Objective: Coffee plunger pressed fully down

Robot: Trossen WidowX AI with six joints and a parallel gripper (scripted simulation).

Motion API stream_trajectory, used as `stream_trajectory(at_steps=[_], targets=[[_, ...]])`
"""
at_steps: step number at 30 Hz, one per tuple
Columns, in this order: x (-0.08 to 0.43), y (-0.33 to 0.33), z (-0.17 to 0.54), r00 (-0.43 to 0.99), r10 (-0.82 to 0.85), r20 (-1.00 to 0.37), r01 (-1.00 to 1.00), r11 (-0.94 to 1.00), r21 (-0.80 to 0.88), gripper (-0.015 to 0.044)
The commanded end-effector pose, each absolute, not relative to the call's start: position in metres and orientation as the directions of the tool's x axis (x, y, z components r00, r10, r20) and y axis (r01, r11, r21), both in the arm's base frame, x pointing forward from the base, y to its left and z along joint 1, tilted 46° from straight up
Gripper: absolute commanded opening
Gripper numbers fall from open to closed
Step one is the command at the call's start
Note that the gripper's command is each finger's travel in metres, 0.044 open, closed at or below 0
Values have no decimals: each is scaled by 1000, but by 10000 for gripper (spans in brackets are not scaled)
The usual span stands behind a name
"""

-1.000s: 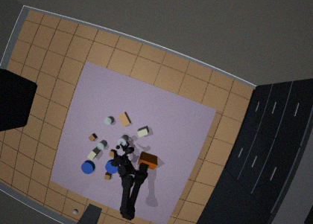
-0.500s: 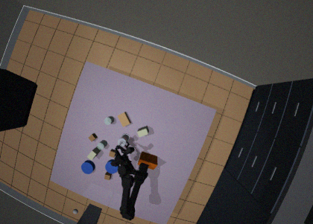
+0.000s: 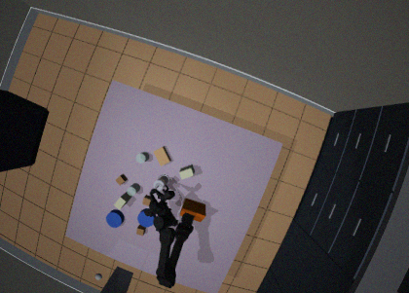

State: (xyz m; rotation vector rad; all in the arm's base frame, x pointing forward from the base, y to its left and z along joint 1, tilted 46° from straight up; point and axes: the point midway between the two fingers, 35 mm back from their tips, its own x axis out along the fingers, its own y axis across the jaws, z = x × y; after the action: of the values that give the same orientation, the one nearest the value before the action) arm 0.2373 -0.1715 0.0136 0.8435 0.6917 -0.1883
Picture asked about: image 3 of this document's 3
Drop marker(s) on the blue cylinder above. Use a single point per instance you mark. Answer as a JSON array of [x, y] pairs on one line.
[[115, 218], [145, 221]]

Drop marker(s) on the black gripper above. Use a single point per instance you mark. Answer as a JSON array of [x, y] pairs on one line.
[[167, 196]]

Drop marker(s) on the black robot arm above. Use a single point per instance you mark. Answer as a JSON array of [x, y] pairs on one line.
[[167, 265]]

